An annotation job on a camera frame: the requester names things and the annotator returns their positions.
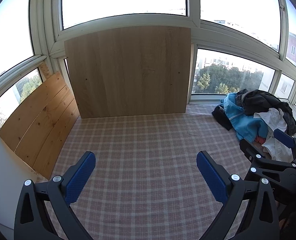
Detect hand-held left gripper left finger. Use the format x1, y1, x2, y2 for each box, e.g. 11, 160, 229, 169
14, 151, 96, 240

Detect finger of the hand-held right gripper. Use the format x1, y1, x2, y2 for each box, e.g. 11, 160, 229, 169
273, 128, 296, 167
239, 138, 296, 173

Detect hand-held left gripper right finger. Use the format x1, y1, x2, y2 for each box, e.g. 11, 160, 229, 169
196, 151, 280, 240

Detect dark grey pants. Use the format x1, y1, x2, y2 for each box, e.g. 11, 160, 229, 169
235, 89, 296, 135

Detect white shirt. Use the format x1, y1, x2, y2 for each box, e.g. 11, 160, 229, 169
253, 107, 296, 163

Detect blue jacket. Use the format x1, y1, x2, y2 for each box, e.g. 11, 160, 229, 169
220, 92, 269, 142

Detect navy cloth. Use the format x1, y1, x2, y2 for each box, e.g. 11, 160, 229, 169
211, 104, 234, 131

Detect pine plank board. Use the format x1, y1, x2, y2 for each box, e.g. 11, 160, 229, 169
0, 71, 81, 180

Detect pink plaid table cloth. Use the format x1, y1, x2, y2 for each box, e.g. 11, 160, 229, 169
37, 104, 296, 240

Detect thin wooden panel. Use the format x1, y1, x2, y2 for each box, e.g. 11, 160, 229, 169
188, 42, 197, 103

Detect narrow wooden strip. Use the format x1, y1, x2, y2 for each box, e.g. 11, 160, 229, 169
39, 62, 54, 83

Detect large oak wooden board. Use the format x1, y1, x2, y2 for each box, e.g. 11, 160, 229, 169
64, 25, 192, 119

